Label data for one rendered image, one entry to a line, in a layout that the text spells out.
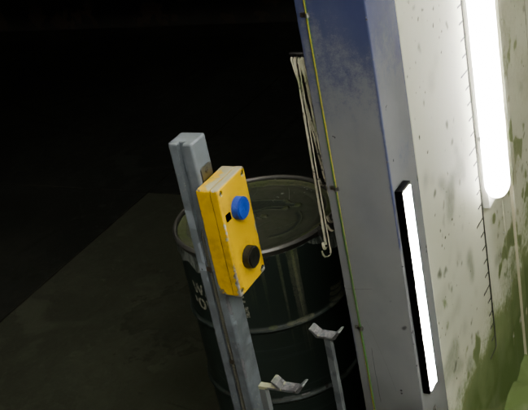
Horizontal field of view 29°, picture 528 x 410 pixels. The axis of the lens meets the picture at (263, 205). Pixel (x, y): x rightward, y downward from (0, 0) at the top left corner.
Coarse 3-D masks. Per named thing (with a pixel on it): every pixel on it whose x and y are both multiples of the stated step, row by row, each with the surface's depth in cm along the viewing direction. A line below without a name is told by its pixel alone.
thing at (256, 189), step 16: (256, 192) 365; (272, 192) 363; (288, 192) 360; (304, 192) 358; (256, 208) 354; (272, 208) 351; (288, 208) 349; (304, 208) 347; (256, 224) 343; (272, 224) 341; (288, 224) 339; (304, 224) 337; (320, 224) 334; (272, 240) 331; (288, 240) 328
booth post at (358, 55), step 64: (320, 0) 236; (384, 0) 242; (320, 64) 245; (384, 64) 244; (320, 128) 253; (384, 128) 246; (384, 192) 254; (384, 256) 264; (384, 320) 274; (384, 384) 285
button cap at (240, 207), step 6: (234, 198) 214; (240, 198) 213; (246, 198) 215; (234, 204) 213; (240, 204) 213; (246, 204) 215; (234, 210) 213; (240, 210) 213; (246, 210) 215; (234, 216) 214; (240, 216) 214; (246, 216) 215
